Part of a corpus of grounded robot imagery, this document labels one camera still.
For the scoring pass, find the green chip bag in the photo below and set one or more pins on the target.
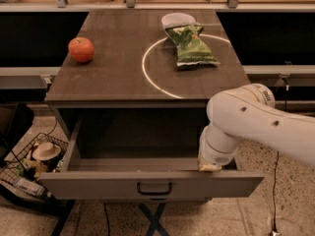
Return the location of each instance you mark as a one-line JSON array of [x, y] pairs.
[[191, 49]]

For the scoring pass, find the white bowl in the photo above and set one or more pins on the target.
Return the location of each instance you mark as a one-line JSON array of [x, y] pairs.
[[176, 19]]

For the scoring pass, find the green bottle in basket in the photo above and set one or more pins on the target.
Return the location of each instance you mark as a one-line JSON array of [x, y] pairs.
[[60, 164]]

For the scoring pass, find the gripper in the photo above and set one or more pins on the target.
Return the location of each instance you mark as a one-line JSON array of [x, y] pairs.
[[215, 155]]

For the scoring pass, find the grey drawer cabinet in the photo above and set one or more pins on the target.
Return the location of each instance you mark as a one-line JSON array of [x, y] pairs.
[[134, 94]]

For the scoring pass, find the white packet in basket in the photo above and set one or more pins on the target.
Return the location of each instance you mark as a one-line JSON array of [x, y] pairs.
[[29, 186]]

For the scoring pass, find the grey top drawer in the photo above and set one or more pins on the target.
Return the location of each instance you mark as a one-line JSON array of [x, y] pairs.
[[123, 178]]

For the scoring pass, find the red apple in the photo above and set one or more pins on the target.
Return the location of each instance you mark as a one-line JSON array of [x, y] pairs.
[[81, 49]]

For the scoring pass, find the black wire basket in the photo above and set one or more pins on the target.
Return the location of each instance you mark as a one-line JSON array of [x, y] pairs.
[[22, 164]]

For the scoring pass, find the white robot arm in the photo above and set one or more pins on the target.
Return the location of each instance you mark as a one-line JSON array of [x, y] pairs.
[[249, 113]]

